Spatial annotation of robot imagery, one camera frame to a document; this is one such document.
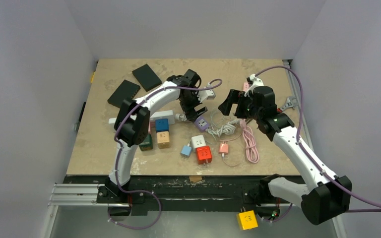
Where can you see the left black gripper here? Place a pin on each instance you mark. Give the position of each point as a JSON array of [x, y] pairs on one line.
[[189, 111]]

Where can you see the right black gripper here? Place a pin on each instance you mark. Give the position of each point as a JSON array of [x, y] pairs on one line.
[[240, 102]]

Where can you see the purple usb hub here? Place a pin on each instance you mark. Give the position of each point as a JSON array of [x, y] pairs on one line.
[[201, 123]]

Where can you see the white power strip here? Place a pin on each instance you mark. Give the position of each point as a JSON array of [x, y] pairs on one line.
[[169, 114]]

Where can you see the white cube charger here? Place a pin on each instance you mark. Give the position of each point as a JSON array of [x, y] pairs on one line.
[[197, 141]]

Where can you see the navy blue cube charger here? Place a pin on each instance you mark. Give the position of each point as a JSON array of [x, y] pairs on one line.
[[161, 125]]

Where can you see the red cube charger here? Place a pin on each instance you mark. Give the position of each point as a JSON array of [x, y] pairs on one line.
[[204, 155]]

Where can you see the small pink cube charger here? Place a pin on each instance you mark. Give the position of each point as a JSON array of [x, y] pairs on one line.
[[223, 148]]

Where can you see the dark green cube charger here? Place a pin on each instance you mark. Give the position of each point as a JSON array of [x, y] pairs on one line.
[[147, 143]]

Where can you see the red handled adjustable wrench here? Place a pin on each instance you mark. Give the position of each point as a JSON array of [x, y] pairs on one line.
[[290, 103]]

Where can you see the black ribbed box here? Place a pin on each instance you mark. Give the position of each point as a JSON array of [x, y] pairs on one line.
[[126, 90]]

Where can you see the yellow cube charger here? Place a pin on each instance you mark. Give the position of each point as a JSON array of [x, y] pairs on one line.
[[247, 219]]

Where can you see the pink power strip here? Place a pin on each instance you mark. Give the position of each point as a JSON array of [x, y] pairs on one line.
[[246, 86]]

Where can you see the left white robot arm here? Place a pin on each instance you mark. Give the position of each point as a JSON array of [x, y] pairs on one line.
[[131, 132]]

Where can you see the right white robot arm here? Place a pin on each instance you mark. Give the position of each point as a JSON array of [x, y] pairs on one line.
[[323, 195]]

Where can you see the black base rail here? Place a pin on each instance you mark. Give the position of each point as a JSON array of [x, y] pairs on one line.
[[145, 194]]

